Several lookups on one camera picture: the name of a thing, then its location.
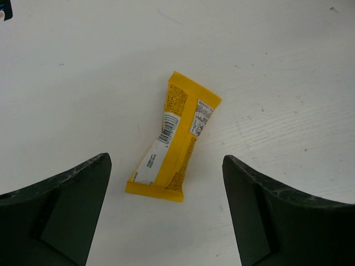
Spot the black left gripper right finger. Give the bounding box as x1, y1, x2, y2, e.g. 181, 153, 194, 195
222, 155, 354, 265

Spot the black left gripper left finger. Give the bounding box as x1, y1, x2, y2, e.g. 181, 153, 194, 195
1, 153, 112, 265

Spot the yellow snack bar top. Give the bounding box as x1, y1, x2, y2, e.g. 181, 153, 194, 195
125, 72, 221, 202

